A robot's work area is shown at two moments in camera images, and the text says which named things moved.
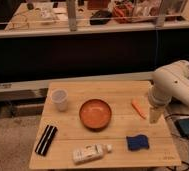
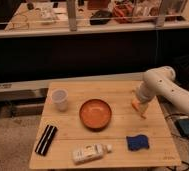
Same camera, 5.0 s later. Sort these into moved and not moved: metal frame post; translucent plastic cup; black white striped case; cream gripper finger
Moved: cream gripper finger
Not moved: metal frame post; black white striped case; translucent plastic cup
